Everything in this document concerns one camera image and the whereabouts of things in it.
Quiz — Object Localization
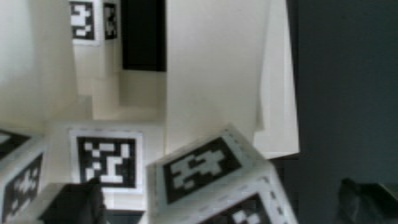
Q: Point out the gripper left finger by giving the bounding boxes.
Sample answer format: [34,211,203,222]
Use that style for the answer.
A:
[40,178,107,224]

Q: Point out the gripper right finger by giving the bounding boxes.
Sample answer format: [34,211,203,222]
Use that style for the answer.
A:
[335,178,398,224]

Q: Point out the white tagged cube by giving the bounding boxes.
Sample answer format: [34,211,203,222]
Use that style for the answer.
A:
[0,129,47,224]
[146,127,299,224]

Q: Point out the white chair back frame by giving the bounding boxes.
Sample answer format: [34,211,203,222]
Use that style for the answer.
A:
[0,0,301,224]

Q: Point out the white chair leg block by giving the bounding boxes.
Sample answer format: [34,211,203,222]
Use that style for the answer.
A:
[70,0,120,46]

